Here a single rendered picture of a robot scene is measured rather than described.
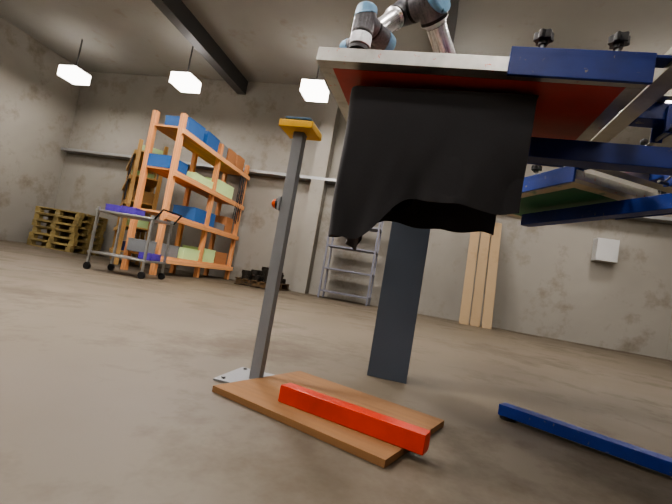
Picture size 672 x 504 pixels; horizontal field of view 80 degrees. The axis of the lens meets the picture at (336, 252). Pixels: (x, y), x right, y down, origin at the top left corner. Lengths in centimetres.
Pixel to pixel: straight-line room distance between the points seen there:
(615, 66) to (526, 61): 19
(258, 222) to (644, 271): 755
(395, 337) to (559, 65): 125
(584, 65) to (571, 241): 769
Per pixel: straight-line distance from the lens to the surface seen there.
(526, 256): 851
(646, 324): 915
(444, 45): 200
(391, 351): 190
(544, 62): 113
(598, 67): 115
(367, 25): 156
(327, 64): 120
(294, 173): 151
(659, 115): 147
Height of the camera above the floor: 41
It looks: 4 degrees up
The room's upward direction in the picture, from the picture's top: 10 degrees clockwise
